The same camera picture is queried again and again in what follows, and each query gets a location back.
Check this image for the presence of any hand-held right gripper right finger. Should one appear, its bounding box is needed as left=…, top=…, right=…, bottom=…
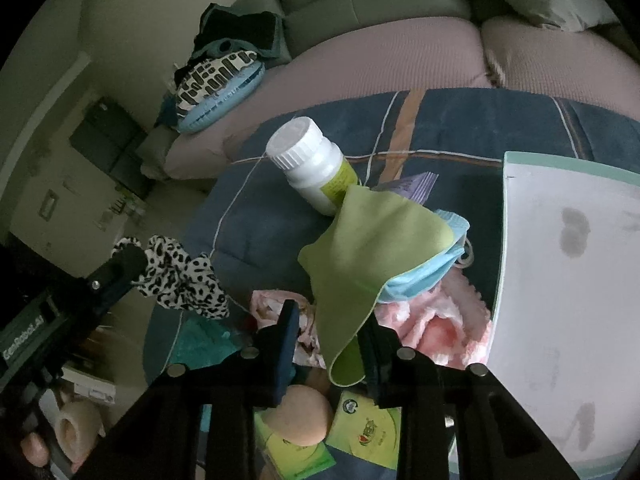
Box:
left=357, top=317, right=583, bottom=480

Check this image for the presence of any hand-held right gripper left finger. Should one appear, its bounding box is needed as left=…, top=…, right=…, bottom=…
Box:
left=75, top=299, right=301, bottom=480

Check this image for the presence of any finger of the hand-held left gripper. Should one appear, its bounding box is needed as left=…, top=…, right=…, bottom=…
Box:
left=85, top=247, right=149, bottom=306

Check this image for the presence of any leopard print scrunchie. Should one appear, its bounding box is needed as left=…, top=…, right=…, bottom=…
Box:
left=112, top=234, right=231, bottom=321

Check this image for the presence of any green cloth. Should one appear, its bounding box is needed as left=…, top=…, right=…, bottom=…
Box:
left=297, top=184, right=456, bottom=387

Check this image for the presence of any white tray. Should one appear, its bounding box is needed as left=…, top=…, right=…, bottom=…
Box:
left=447, top=151, right=640, bottom=480

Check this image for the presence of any pink floral cloth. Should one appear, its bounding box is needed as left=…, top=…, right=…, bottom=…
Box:
left=249, top=289, right=321, bottom=366

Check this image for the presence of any green tissue packet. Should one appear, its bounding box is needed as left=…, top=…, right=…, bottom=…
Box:
left=325, top=390, right=403, bottom=461
left=252, top=407, right=336, bottom=480

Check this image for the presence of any beige round sponge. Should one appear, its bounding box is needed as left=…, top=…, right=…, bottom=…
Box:
left=272, top=385, right=333, bottom=448

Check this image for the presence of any teal cloth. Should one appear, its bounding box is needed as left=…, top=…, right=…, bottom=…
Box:
left=170, top=312, right=251, bottom=368

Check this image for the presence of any blue face mask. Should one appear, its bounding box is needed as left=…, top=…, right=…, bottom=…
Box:
left=375, top=207, right=473, bottom=306

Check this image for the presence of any white tape roll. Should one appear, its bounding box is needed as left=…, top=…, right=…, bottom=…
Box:
left=52, top=400, right=106, bottom=456

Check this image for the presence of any dark cabinet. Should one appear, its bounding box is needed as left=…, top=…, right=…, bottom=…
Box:
left=69, top=97, right=151, bottom=193

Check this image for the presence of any light blue cushion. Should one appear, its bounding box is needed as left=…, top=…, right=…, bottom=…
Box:
left=177, top=62, right=266, bottom=135

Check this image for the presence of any purple packet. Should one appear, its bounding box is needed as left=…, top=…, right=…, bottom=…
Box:
left=372, top=172, right=438, bottom=206

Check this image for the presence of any white pill bottle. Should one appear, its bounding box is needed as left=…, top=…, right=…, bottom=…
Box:
left=265, top=116, right=361, bottom=216

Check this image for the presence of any black and white patterned cushion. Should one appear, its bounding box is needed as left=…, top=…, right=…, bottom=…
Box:
left=172, top=50, right=261, bottom=116

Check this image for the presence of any blue plaid blanket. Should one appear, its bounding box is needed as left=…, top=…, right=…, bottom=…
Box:
left=142, top=87, right=640, bottom=391

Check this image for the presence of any dark clothes pile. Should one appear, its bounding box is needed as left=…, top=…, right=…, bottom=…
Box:
left=192, top=2, right=291, bottom=66

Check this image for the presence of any grey sofa with pink cover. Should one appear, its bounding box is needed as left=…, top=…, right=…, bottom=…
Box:
left=140, top=0, right=640, bottom=181

